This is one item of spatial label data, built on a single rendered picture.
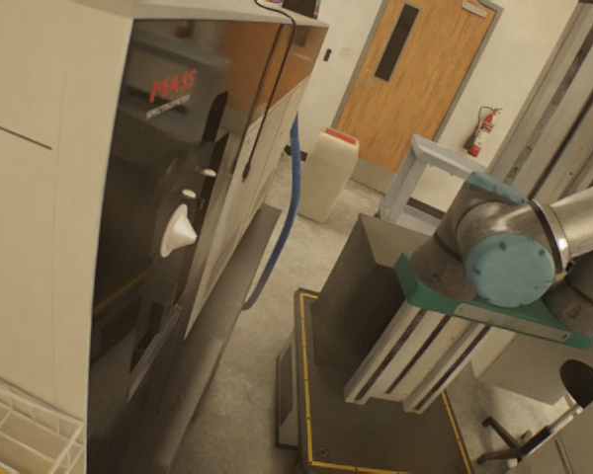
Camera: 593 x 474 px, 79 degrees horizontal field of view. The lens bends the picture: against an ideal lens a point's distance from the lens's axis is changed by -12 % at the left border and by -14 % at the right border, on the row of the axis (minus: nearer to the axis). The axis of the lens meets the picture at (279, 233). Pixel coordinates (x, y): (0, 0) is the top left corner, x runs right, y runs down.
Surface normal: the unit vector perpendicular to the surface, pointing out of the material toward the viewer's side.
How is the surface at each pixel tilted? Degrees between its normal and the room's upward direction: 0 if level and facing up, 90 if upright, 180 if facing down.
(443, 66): 90
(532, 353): 90
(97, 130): 90
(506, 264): 94
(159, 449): 0
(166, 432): 0
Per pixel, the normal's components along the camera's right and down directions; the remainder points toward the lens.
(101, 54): -0.19, 0.46
